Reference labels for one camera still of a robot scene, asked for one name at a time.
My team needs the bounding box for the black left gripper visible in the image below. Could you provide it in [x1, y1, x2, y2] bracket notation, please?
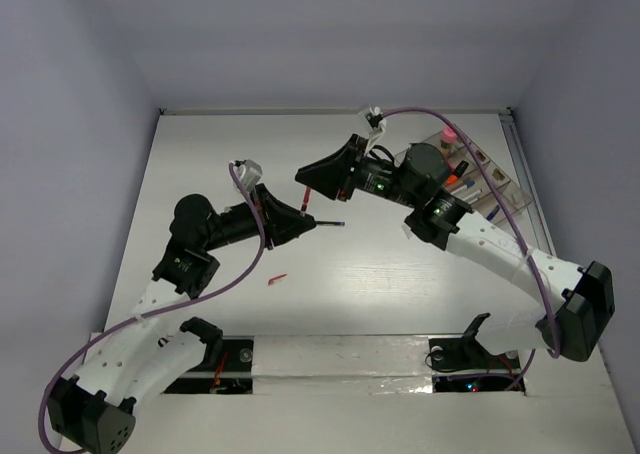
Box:
[201, 183, 315, 251]

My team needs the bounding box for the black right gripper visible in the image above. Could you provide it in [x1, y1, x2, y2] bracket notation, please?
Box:
[295, 134, 421, 209]

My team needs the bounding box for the red gel pen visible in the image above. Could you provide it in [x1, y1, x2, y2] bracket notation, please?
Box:
[300, 187, 312, 213]

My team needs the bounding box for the purple gel pen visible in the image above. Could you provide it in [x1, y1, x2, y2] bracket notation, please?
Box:
[316, 221, 346, 227]

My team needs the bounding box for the pink cap sticker bottle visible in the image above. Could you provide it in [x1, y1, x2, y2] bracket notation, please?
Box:
[439, 126, 457, 158]

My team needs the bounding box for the orange cap black highlighter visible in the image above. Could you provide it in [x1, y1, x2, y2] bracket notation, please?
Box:
[445, 160, 469, 186]

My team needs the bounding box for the blue cap white marker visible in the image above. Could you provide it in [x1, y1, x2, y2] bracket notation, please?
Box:
[451, 180, 475, 196]

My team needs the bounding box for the red cap white marker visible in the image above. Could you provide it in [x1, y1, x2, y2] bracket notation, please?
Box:
[463, 189, 483, 204]

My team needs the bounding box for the blue ballpoint pen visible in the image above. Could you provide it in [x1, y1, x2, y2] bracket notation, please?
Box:
[486, 205, 500, 221]

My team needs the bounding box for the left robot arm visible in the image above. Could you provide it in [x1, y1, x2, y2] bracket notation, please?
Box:
[38, 184, 316, 453]

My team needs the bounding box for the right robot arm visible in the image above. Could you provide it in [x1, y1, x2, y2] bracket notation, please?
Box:
[295, 135, 615, 366]

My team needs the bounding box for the red pen cap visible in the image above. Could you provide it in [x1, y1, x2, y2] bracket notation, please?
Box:
[267, 274, 287, 286]

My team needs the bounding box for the clear acrylic organizer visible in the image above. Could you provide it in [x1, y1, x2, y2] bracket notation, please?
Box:
[423, 131, 533, 228]

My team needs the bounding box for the white foam front board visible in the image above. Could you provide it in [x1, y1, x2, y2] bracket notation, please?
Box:
[124, 336, 634, 453]

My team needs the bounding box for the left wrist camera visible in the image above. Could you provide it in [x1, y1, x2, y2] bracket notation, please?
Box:
[232, 159, 263, 193]

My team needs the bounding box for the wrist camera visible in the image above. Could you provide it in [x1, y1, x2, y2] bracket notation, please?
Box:
[360, 106, 386, 154]
[232, 159, 263, 193]

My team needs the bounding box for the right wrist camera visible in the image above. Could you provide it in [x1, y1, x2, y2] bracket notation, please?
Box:
[360, 106, 386, 154]

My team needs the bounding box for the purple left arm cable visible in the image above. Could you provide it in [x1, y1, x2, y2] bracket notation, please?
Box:
[37, 162, 266, 453]

